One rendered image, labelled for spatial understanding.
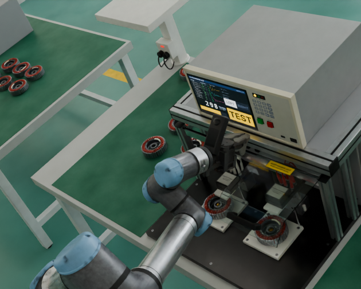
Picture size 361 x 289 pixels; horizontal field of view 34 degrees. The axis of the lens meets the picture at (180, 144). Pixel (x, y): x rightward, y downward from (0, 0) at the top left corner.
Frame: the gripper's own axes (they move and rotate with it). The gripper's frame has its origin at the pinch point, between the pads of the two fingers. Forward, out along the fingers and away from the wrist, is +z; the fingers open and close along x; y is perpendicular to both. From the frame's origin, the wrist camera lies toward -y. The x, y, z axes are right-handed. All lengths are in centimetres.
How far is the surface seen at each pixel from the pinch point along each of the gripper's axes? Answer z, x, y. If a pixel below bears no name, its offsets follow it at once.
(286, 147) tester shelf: 8.1, 9.6, 4.0
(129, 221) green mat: -5, -52, 51
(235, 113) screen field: 6.8, -10.2, -2.2
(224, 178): 14.8, -21.0, 27.8
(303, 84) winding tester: 7.1, 14.5, -17.7
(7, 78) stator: 28, -201, 31
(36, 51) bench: 55, -212, 22
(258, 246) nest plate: 5.8, 2.8, 41.9
